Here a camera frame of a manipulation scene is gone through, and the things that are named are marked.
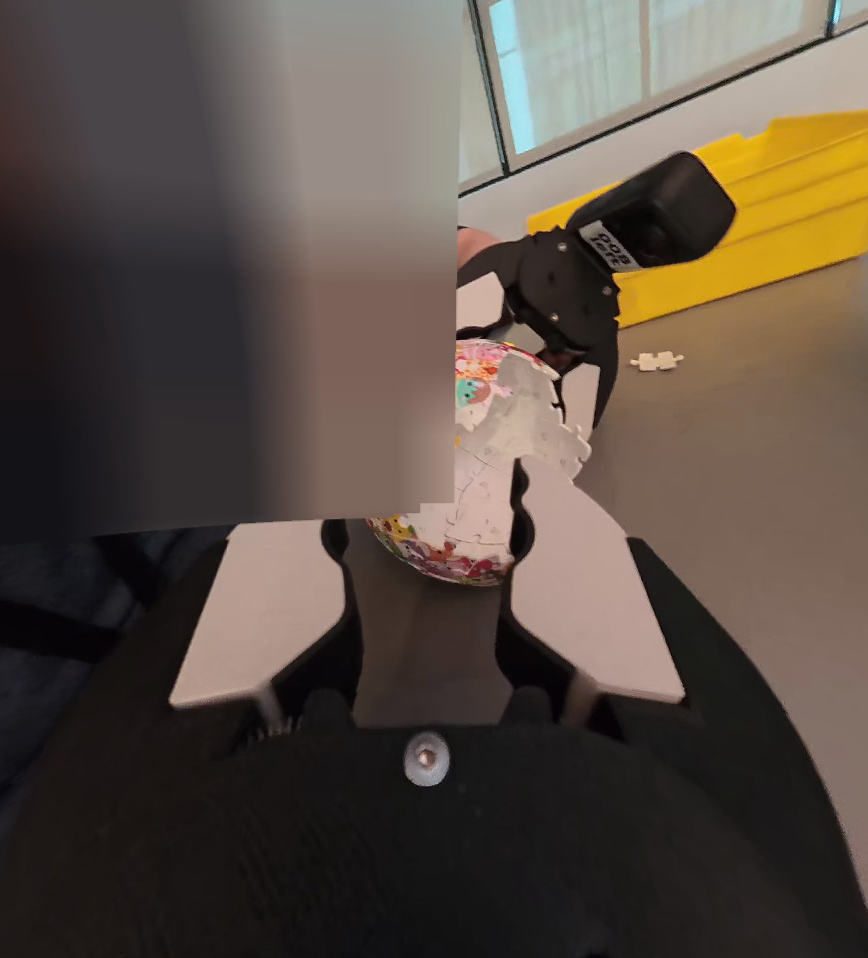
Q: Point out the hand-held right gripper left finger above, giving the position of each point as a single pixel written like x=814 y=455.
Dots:
x=261 y=614

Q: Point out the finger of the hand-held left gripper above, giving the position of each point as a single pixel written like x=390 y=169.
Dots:
x=479 y=333
x=582 y=389

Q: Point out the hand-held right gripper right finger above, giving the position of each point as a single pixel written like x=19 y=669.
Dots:
x=583 y=599

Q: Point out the colourful cartoon puzzle ball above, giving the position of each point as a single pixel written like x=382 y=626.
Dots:
x=501 y=419

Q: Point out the white loose puzzle piece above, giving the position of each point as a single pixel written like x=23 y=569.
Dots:
x=657 y=361

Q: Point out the person's left hand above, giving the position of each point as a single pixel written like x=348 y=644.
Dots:
x=471 y=245

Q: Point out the yellow object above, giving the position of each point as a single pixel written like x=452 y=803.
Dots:
x=793 y=224

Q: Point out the dark blue clothing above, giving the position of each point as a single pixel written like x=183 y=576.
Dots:
x=14 y=711

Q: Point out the window with metal frame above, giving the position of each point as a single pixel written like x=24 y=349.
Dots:
x=576 y=67

